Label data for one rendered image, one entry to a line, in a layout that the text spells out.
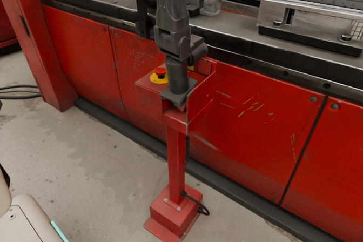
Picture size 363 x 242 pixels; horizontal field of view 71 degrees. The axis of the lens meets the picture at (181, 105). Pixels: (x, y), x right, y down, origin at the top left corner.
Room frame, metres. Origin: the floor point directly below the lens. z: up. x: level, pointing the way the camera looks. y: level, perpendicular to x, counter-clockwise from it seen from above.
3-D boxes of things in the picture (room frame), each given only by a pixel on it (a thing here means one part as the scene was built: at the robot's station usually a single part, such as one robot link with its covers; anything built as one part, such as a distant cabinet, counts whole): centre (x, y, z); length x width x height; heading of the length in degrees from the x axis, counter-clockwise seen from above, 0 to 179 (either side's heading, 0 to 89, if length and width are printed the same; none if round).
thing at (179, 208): (0.67, 0.02, 0.13); 0.10 x 0.10 x 0.01; 56
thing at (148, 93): (0.67, 0.02, 0.75); 0.20 x 0.16 x 0.18; 56
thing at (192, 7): (1.09, 0.06, 0.89); 0.30 x 0.05 x 0.03; 54
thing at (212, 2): (1.12, 0.02, 0.92); 0.39 x 0.06 x 0.10; 54
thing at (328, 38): (0.75, -0.39, 0.89); 0.30 x 0.05 x 0.03; 54
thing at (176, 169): (0.67, 0.02, 0.39); 0.05 x 0.05 x 0.54; 56
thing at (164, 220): (0.65, 0.04, 0.06); 0.25 x 0.20 x 0.12; 146
